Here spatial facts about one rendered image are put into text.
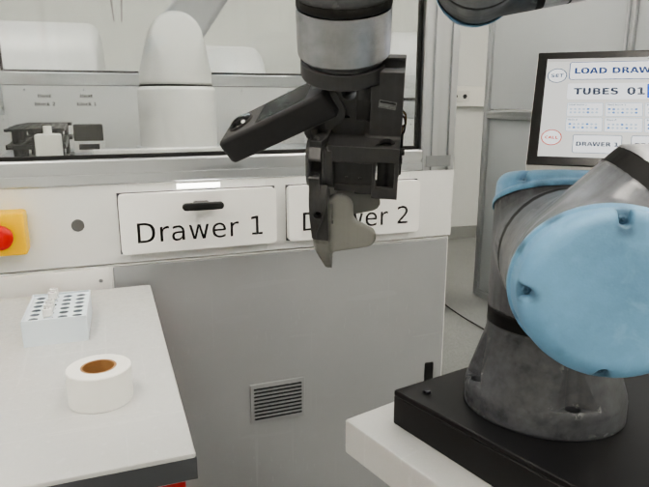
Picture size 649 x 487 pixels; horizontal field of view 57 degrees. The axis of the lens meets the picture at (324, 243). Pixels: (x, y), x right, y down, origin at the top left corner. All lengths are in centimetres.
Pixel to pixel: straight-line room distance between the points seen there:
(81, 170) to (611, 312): 91
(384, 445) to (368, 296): 71
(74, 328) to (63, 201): 30
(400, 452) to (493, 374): 12
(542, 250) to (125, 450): 43
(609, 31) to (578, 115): 133
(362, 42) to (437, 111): 85
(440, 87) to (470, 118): 361
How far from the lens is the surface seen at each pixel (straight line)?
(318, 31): 47
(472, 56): 492
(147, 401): 73
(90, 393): 71
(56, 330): 92
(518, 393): 58
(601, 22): 276
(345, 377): 135
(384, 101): 50
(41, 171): 113
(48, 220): 115
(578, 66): 150
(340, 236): 57
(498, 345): 59
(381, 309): 133
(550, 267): 40
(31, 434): 70
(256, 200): 115
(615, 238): 40
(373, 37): 47
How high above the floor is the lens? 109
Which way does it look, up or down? 13 degrees down
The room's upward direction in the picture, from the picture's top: straight up
